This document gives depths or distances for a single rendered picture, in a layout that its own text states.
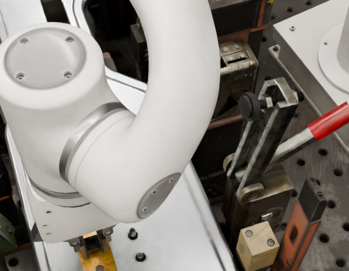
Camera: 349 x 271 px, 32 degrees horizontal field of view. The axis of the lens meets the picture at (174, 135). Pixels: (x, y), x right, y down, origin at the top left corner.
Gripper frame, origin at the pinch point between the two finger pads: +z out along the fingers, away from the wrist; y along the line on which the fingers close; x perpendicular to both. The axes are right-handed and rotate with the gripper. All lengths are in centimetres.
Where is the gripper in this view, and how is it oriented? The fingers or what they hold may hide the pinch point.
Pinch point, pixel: (91, 237)
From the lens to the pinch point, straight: 72.5
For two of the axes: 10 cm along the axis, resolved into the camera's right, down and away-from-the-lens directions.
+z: -0.1, 5.6, 8.3
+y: -9.4, 2.8, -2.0
